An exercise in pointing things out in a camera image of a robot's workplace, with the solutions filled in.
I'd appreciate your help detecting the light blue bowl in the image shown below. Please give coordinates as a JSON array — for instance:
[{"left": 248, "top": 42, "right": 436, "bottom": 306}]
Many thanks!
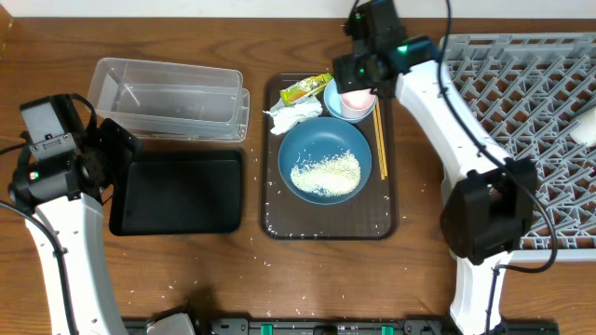
[{"left": 324, "top": 79, "right": 376, "bottom": 124}]

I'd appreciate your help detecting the white cup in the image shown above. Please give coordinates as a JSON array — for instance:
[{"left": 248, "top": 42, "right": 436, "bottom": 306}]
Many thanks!
[{"left": 570, "top": 108, "right": 596, "bottom": 147}]

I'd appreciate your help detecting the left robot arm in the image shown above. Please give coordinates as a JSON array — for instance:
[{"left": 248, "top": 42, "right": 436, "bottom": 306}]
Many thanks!
[{"left": 23, "top": 194, "right": 143, "bottom": 335}]

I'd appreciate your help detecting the brown serving tray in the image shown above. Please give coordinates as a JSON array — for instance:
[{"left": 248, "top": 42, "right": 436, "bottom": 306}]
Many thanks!
[{"left": 258, "top": 72, "right": 400, "bottom": 241}]

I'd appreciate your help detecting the pink cup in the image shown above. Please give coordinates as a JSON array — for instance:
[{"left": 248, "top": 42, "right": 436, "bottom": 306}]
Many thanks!
[{"left": 340, "top": 89, "right": 376, "bottom": 119}]

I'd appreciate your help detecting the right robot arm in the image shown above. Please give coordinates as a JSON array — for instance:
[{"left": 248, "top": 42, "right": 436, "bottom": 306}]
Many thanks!
[{"left": 333, "top": 34, "right": 537, "bottom": 334}]

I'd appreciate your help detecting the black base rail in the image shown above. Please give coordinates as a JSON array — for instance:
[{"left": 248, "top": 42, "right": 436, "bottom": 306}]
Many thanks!
[{"left": 124, "top": 317, "right": 561, "bottom": 335}]

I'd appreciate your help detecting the pile of white rice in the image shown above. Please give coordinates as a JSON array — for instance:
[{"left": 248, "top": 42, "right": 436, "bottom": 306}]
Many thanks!
[{"left": 290, "top": 151, "right": 361, "bottom": 197}]

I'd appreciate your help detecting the grey dishwasher rack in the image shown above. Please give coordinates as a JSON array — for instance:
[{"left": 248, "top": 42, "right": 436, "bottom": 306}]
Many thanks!
[{"left": 446, "top": 33, "right": 595, "bottom": 261}]

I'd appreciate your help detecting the clear plastic bin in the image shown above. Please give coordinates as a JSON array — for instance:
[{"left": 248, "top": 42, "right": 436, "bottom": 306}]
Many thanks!
[{"left": 88, "top": 58, "right": 250, "bottom": 142}]

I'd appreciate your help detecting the black plastic bin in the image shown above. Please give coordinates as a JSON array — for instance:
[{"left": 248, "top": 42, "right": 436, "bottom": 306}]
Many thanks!
[{"left": 109, "top": 150, "right": 243, "bottom": 236}]

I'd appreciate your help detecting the green yellow snack wrapper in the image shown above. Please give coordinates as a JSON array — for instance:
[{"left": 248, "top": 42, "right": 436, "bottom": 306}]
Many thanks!
[{"left": 279, "top": 73, "right": 333, "bottom": 107}]

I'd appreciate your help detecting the crumpled white tissue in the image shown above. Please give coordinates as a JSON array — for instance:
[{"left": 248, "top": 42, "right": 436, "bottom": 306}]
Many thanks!
[{"left": 264, "top": 97, "right": 323, "bottom": 135}]

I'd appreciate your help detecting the dark blue plate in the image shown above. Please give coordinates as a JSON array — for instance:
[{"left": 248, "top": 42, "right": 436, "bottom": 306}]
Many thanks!
[{"left": 278, "top": 117, "right": 372, "bottom": 206}]

